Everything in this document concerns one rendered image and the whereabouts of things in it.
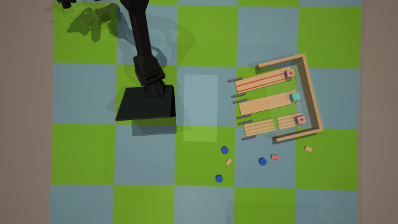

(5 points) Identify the dark blue short cylinder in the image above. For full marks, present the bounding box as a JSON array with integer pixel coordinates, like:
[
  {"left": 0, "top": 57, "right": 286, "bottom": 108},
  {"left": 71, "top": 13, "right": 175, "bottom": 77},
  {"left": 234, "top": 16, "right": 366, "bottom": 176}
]
[
  {"left": 215, "top": 174, "right": 223, "bottom": 183},
  {"left": 221, "top": 146, "right": 228, "bottom": 154},
  {"left": 259, "top": 157, "right": 267, "bottom": 165}
]

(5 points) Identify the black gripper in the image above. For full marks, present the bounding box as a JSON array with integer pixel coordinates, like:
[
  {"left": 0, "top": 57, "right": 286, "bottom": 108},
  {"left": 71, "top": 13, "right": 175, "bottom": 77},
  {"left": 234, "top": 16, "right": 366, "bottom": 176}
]
[{"left": 57, "top": 0, "right": 71, "bottom": 9}]

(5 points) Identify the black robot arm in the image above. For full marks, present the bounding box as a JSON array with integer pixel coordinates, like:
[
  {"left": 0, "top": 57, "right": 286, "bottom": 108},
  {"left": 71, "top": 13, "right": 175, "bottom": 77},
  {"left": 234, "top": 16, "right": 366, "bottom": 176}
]
[{"left": 120, "top": 0, "right": 165, "bottom": 98}]

